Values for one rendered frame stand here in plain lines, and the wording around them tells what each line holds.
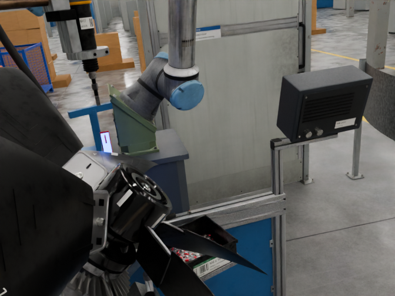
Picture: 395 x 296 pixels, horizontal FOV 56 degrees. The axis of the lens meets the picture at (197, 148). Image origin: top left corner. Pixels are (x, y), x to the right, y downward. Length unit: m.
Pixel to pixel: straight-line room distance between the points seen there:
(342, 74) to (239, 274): 0.78
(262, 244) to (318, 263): 1.02
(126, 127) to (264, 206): 0.55
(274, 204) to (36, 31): 7.66
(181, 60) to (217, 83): 1.48
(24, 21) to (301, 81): 7.70
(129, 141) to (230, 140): 1.54
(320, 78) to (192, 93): 0.40
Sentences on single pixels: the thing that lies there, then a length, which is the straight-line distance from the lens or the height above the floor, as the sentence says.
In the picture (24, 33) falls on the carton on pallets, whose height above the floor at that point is 1.15.
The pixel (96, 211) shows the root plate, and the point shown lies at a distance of 0.57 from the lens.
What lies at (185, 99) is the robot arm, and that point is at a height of 1.21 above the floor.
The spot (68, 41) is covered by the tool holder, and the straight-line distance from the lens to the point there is 0.64.
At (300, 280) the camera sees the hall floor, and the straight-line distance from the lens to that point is 2.28.
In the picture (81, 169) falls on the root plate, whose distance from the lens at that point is 0.66.
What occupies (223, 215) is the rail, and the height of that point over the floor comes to 0.84.
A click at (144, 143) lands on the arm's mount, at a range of 1.36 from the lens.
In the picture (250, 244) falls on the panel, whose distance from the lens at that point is 1.38.
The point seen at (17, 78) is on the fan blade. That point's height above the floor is 1.41.
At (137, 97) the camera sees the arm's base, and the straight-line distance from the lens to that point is 1.34.
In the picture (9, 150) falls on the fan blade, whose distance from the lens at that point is 0.43.
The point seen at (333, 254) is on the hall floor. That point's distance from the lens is 2.48.
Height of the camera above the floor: 1.51
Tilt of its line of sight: 22 degrees down
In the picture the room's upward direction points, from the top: 6 degrees counter-clockwise
